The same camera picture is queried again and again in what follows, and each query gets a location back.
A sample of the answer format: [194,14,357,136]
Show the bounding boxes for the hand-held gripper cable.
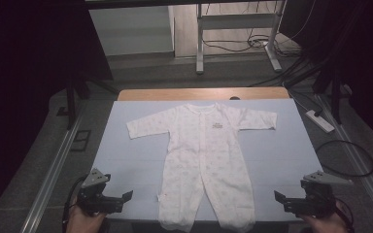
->
[334,197,356,233]
[62,176,88,233]

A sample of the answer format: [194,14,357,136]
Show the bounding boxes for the looped black cable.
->
[315,139,373,179]

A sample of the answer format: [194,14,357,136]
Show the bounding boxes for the dark floor socket frame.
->
[70,129,92,152]

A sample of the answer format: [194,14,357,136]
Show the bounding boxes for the person's left hand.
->
[65,203,107,233]

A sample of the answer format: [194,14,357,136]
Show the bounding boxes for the white power strip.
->
[305,109,336,134]

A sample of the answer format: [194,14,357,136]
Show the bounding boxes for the bundle of black cables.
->
[249,54,322,89]

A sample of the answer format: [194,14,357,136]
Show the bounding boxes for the person's right hand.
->
[298,201,350,233]

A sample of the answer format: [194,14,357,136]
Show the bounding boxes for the right hand-held gripper cable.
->
[334,197,356,233]

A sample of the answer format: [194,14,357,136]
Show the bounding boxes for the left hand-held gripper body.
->
[77,168,125,216]

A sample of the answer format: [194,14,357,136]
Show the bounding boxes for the tangled black floor cables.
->
[202,30,302,58]

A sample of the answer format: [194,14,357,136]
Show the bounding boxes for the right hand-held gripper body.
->
[284,170,355,217]

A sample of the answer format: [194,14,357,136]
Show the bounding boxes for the white baby romper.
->
[125,102,278,233]

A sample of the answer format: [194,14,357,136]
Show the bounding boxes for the grey cabinet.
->
[88,5,176,58]

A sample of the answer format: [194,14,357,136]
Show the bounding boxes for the black curtain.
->
[280,0,373,150]
[0,0,115,227]

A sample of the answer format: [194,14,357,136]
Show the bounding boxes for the white metal stand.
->
[195,0,288,76]

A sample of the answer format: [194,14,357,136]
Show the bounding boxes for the black stand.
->
[312,64,354,125]
[65,74,119,130]

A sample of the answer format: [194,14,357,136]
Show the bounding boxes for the left hand-held gripper cable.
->
[62,176,88,233]

